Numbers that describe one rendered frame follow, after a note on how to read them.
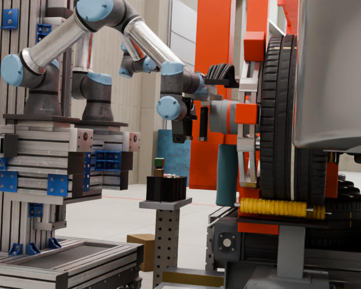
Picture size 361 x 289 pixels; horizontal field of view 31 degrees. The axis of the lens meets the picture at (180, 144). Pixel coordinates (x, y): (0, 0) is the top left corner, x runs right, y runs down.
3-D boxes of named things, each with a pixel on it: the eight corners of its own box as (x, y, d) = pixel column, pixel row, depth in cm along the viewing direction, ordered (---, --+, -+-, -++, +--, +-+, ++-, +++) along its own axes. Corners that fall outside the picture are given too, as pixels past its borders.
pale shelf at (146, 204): (173, 210, 297) (174, 204, 297) (138, 208, 300) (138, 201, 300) (192, 202, 339) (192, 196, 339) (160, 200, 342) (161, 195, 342)
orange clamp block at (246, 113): (259, 124, 229) (256, 124, 220) (236, 124, 231) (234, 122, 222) (259, 105, 229) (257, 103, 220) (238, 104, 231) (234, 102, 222)
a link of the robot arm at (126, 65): (129, 72, 327) (134, 53, 329) (114, 73, 334) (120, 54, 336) (139, 78, 332) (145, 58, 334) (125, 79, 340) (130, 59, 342)
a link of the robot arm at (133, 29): (111, 19, 249) (192, 103, 232) (94, 14, 240) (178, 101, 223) (129, -5, 246) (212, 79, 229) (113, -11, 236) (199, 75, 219)
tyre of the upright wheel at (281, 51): (325, 149, 295) (322, 240, 239) (274, 147, 300) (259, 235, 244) (333, 10, 261) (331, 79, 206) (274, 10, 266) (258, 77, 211)
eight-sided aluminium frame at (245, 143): (252, 191, 229) (259, 38, 229) (234, 190, 231) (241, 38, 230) (265, 182, 283) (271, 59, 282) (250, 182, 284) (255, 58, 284)
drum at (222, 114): (261, 135, 249) (262, 99, 249) (206, 133, 253) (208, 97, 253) (263, 136, 263) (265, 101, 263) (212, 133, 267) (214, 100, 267)
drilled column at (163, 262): (172, 291, 317) (176, 206, 316) (152, 289, 319) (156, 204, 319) (176, 286, 327) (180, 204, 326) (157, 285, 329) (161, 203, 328)
